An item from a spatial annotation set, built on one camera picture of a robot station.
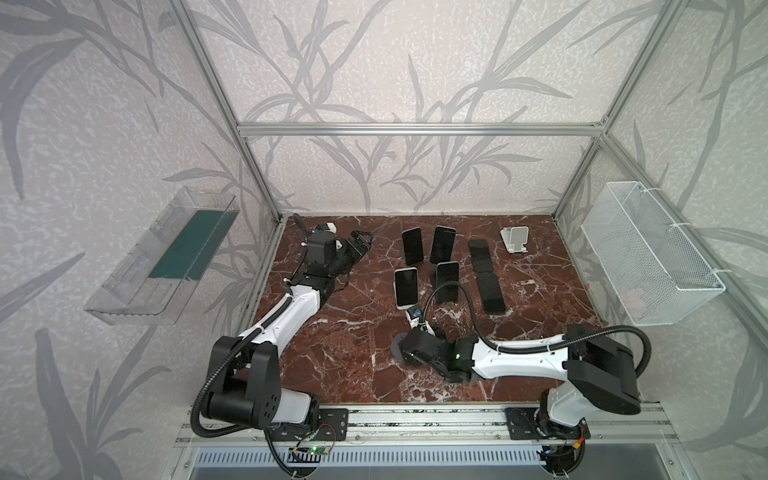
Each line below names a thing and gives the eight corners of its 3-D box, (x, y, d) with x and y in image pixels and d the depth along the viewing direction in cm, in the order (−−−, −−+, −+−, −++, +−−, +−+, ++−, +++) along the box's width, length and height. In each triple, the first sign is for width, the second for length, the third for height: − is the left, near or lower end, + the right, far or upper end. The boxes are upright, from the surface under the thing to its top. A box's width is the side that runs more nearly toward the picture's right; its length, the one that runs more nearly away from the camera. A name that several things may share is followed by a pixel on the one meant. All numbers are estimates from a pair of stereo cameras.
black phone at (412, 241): (406, 267, 107) (406, 242, 96) (402, 256, 110) (402, 231, 99) (423, 262, 109) (425, 237, 98) (418, 252, 112) (420, 226, 101)
